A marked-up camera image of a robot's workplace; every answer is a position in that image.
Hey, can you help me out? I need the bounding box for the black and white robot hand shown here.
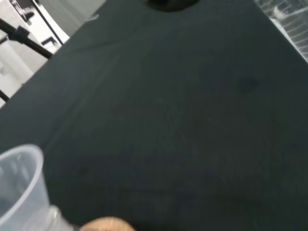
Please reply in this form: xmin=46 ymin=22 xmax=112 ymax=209
xmin=142 ymin=0 xmax=200 ymax=12

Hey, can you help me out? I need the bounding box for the black cloth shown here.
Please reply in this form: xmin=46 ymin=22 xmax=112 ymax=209
xmin=0 ymin=0 xmax=308 ymax=231

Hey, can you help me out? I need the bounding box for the black tripod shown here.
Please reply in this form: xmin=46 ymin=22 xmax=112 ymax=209
xmin=0 ymin=18 xmax=54 ymax=102

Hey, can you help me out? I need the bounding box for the clear plastic funnel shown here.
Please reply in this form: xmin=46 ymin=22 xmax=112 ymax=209
xmin=0 ymin=143 xmax=52 ymax=231

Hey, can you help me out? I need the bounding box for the cork ring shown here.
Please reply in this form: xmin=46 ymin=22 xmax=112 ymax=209
xmin=79 ymin=216 xmax=138 ymax=231

